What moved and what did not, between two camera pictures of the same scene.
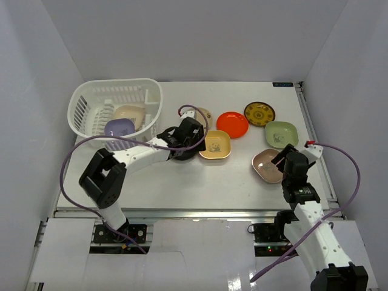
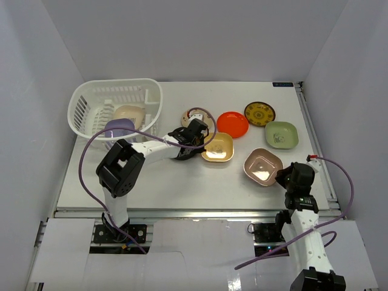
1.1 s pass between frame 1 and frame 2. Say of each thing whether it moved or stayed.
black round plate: stayed
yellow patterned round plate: stayed
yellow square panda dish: moved
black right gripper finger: moved
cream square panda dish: stayed
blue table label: stayed
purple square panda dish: stayed
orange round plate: stayed
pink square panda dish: moved
